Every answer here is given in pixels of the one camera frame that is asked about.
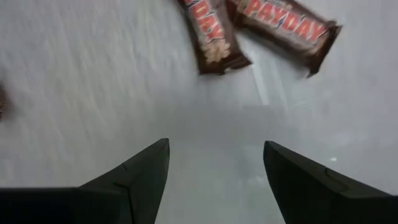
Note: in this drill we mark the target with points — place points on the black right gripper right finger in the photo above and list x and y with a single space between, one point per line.
304 193

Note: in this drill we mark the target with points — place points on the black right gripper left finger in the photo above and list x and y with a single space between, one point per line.
140 186

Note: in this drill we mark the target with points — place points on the brown PayDay candy bar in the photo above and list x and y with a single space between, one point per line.
211 37
2 102
286 25

